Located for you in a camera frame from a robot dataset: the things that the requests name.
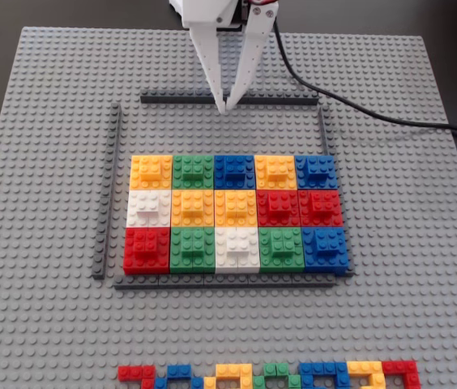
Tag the dark grey lego bar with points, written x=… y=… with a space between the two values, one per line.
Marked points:
x=172 y=97
x=220 y=280
x=109 y=182
x=325 y=129

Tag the yellow brick letter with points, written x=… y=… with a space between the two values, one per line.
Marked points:
x=364 y=366
x=232 y=369

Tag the blue lego cube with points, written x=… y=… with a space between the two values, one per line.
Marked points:
x=315 y=172
x=325 y=247
x=234 y=172

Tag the green brick letter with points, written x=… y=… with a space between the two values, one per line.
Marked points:
x=277 y=368

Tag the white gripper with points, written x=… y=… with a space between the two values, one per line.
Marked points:
x=201 y=30

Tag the green lego cube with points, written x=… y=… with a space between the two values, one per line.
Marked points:
x=192 y=172
x=281 y=247
x=192 y=249

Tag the red lego cube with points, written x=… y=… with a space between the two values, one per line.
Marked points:
x=321 y=206
x=145 y=249
x=279 y=206

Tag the white lego cube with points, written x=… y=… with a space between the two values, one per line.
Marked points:
x=147 y=206
x=236 y=247

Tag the yellow lego cube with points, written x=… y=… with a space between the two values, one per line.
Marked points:
x=275 y=170
x=192 y=206
x=151 y=172
x=236 y=206

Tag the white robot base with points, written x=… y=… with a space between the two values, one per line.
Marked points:
x=175 y=6

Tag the grey studded lego baseplate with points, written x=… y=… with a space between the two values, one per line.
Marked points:
x=50 y=202

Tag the red brick letter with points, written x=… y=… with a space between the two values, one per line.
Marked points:
x=131 y=372
x=400 y=366

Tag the blue brick letter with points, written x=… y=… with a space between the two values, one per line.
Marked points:
x=178 y=370
x=321 y=368

